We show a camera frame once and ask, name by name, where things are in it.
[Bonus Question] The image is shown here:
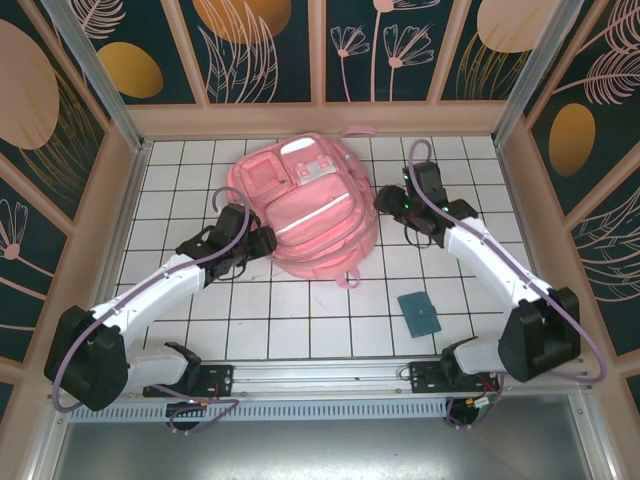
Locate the pink backpack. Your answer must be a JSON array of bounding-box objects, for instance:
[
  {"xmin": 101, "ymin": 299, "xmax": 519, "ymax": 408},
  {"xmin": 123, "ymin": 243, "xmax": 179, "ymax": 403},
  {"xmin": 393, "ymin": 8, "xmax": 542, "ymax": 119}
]
[{"xmin": 227, "ymin": 125, "xmax": 379, "ymax": 290}]

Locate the small teal notebook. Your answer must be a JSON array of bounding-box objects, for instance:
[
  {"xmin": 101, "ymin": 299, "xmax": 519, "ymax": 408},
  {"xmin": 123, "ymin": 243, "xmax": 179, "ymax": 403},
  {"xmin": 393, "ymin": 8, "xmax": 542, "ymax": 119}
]
[{"xmin": 397, "ymin": 290, "xmax": 444, "ymax": 339}]

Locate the steel sheet panel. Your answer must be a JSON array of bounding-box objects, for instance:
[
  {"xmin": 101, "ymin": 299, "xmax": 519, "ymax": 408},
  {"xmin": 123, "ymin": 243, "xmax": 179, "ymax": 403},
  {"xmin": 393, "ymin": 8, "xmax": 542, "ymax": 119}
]
[{"xmin": 47, "ymin": 422, "xmax": 609, "ymax": 480}]

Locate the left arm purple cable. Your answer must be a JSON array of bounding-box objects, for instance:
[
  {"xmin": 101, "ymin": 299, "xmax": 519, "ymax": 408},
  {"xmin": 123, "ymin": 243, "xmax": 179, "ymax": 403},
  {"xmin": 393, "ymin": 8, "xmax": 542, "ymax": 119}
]
[{"xmin": 51, "ymin": 186, "xmax": 251, "ymax": 436}]

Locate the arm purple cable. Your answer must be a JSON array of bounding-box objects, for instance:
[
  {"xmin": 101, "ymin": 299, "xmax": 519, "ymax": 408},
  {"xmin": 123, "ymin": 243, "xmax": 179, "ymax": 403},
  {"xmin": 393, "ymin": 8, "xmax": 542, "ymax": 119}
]
[
  {"xmin": 51, "ymin": 186, "xmax": 251, "ymax": 436},
  {"xmin": 407, "ymin": 138, "xmax": 610, "ymax": 432}
]

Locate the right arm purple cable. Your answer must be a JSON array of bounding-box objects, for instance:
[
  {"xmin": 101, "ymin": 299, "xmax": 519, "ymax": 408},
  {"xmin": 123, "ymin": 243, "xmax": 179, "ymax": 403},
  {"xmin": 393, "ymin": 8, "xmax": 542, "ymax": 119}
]
[{"xmin": 407, "ymin": 138, "xmax": 610, "ymax": 432}]

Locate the aluminium side rail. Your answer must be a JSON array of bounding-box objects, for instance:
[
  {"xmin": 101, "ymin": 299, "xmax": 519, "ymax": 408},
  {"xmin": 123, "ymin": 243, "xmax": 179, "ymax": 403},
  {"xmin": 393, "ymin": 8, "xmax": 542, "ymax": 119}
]
[{"xmin": 77, "ymin": 142, "xmax": 151, "ymax": 362}]

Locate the aluminium mounting rail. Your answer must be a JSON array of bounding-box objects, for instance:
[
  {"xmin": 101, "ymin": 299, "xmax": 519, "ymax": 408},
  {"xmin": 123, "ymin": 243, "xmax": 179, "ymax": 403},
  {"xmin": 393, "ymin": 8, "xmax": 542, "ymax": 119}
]
[{"xmin": 47, "ymin": 353, "xmax": 594, "ymax": 402}]

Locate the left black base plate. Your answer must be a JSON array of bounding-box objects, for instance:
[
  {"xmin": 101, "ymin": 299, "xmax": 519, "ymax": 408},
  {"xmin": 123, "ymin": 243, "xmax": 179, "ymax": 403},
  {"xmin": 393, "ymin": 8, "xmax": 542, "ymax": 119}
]
[{"xmin": 143, "ymin": 363, "xmax": 235, "ymax": 399}]

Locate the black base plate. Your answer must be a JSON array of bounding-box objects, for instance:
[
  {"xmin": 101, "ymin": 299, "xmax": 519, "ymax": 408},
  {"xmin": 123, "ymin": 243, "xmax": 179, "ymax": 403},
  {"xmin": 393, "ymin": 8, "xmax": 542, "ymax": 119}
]
[
  {"xmin": 143, "ymin": 363, "xmax": 235, "ymax": 399},
  {"xmin": 408, "ymin": 360, "xmax": 500, "ymax": 396}
]

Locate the aluminium frame post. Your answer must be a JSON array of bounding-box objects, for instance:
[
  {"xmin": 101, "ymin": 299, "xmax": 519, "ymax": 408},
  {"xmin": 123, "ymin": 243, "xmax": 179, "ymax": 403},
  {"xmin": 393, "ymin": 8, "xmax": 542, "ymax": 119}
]
[
  {"xmin": 41, "ymin": 0, "xmax": 153, "ymax": 154},
  {"xmin": 491, "ymin": 0, "xmax": 597, "ymax": 147}
]

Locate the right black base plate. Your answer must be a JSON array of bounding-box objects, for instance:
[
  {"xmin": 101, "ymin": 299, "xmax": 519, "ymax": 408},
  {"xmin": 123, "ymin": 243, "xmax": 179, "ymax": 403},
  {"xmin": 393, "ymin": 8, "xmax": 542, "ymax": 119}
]
[{"xmin": 408, "ymin": 360, "xmax": 500, "ymax": 396}]

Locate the small controller board with wires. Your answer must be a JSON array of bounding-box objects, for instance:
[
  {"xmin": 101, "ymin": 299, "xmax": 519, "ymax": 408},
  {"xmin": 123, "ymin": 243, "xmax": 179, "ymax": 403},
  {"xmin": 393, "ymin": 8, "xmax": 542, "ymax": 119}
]
[
  {"xmin": 167, "ymin": 398, "xmax": 212, "ymax": 416},
  {"xmin": 449, "ymin": 393, "xmax": 497, "ymax": 426}
]

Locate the slotted grey cable duct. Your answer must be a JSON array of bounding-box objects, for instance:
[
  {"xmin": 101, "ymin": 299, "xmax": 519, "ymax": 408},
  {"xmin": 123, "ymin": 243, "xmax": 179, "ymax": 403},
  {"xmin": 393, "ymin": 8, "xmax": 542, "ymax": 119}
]
[{"xmin": 67, "ymin": 401, "xmax": 451, "ymax": 425}]

